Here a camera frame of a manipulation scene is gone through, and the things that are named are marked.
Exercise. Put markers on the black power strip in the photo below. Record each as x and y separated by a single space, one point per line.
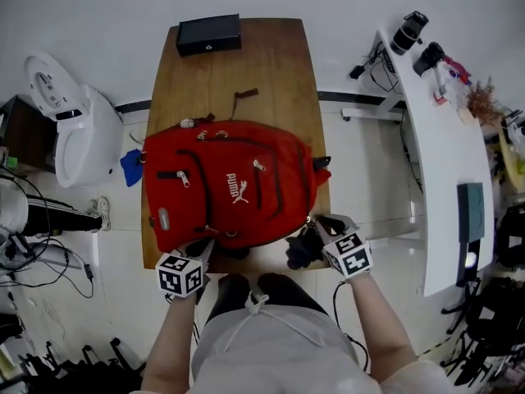
389 60

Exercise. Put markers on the black gloves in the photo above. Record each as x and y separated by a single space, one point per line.
303 248

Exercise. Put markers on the black floor power adapter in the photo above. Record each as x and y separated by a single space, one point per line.
88 271

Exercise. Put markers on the dried flowers in vase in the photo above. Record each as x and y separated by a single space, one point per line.
484 101

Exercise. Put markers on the brown cabinet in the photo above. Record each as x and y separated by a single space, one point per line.
24 134

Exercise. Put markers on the black equipment pile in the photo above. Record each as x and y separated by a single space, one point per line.
74 363

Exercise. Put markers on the white desk leg frame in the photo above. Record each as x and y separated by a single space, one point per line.
369 111

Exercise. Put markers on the black office chairs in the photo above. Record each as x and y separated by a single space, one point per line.
492 302

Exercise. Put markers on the person's right forearm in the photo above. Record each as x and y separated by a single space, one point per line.
381 322

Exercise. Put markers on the black bottle with grey band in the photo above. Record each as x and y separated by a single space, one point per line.
408 31

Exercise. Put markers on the teal box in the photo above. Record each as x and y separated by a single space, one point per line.
471 212

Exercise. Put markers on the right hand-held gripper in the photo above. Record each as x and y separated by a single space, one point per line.
348 255

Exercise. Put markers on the person's left forearm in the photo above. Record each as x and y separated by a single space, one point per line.
168 343

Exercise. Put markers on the black box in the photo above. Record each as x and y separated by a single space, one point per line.
209 35

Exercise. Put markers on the clear bottle with red label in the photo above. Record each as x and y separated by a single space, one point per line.
441 82

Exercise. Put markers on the person's white shirt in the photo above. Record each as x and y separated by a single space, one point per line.
287 351

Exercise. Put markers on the blue cloth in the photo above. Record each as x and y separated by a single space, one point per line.
132 166

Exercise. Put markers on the white toilet-shaped device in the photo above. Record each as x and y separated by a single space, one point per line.
78 125

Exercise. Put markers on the red backpack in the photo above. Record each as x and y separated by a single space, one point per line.
234 187

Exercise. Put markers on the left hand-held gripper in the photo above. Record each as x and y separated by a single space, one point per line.
180 275

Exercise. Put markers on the person's black trousers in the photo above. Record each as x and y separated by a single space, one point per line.
266 291

